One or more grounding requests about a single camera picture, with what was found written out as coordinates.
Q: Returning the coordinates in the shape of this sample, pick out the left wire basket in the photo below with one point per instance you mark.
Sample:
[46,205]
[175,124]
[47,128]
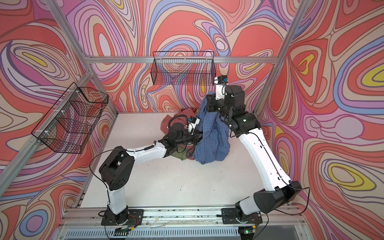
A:
[74,122]

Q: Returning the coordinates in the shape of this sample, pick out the wire basket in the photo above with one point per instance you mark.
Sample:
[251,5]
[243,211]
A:
[74,122]
[183,68]

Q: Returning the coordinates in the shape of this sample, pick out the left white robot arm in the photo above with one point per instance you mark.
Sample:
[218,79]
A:
[116,169]

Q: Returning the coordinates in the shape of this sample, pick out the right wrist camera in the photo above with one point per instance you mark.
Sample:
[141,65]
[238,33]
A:
[221,80]

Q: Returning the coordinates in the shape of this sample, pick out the blue plaid shirt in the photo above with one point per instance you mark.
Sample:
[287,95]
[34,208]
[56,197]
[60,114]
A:
[214,146]

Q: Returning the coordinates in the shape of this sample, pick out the pink printed t-shirt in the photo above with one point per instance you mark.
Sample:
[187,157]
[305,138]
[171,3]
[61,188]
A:
[188,112]

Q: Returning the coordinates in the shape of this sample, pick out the green shirt blue trim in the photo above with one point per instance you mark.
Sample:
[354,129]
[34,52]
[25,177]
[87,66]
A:
[184,152]

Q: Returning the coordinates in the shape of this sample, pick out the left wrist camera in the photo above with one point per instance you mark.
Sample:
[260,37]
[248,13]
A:
[192,123]

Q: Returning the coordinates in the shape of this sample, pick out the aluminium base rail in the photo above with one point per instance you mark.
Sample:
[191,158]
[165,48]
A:
[190,216]

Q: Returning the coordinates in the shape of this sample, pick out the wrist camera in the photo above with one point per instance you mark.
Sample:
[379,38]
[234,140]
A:
[192,123]
[221,80]

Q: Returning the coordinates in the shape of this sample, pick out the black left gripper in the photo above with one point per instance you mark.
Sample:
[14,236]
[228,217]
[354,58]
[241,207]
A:
[195,138]

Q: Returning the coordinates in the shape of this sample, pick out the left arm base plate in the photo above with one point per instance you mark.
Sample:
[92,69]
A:
[133,217]

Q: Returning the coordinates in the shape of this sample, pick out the back wire basket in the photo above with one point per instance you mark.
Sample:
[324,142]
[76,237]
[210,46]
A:
[183,68]

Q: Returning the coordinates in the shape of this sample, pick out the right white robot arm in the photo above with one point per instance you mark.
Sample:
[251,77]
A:
[279,189]

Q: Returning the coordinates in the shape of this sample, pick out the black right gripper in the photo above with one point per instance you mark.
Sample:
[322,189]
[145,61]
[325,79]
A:
[212,99]

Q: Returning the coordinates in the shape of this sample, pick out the aluminium frame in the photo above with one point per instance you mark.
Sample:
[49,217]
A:
[38,62]

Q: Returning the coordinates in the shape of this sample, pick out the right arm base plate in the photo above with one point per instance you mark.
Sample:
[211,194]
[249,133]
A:
[236,216]

